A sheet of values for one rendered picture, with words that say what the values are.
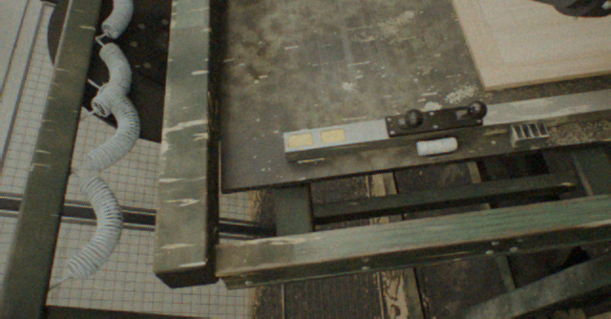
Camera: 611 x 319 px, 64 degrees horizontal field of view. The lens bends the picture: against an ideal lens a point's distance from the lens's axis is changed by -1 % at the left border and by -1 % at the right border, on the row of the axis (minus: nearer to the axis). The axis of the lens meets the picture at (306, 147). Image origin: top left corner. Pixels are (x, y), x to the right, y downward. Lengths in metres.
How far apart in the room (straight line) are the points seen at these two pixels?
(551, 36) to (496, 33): 0.13
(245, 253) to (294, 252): 0.09
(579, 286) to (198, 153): 1.11
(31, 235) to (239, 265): 0.62
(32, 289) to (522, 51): 1.28
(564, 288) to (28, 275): 1.42
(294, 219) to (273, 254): 0.14
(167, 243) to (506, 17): 0.95
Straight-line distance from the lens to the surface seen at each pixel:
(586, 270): 1.59
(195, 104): 1.09
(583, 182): 1.18
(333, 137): 1.06
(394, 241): 0.94
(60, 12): 1.92
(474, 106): 0.98
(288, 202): 1.08
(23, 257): 1.38
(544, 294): 1.67
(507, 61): 1.25
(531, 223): 1.00
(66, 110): 1.59
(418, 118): 0.95
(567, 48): 1.32
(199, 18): 1.27
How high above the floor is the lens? 2.11
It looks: 25 degrees down
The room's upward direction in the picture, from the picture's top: 79 degrees counter-clockwise
